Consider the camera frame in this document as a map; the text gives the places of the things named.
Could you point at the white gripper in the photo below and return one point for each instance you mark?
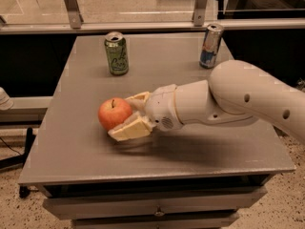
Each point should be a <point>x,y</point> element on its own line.
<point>161,107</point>

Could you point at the red apple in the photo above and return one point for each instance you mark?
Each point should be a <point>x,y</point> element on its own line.
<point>113,112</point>

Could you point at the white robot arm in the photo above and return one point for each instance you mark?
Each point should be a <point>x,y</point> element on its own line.
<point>236,93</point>

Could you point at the green soda can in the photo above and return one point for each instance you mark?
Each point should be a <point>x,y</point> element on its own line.
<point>116,52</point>

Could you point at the silver blue energy drink can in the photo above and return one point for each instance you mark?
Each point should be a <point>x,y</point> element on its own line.
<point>210,46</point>

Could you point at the grey drawer cabinet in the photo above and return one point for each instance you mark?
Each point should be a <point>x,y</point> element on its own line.
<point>198,176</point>

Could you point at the metal drawer knob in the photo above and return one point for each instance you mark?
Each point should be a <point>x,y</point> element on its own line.
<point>159,213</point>

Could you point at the white object at left edge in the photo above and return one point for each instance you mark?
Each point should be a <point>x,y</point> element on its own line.
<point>5,101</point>

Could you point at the left metal railing bracket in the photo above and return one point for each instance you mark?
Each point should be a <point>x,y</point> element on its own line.
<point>74,15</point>

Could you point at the metal railing bracket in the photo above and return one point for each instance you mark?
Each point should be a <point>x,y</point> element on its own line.
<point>199,12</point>
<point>74,15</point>

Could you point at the horizontal metal rail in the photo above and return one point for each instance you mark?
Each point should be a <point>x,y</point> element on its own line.
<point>85,28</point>

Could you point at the black stand with cable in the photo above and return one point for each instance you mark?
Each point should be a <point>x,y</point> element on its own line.
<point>24,191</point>

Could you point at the right metal railing bracket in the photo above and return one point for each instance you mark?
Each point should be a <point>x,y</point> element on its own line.
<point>199,12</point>

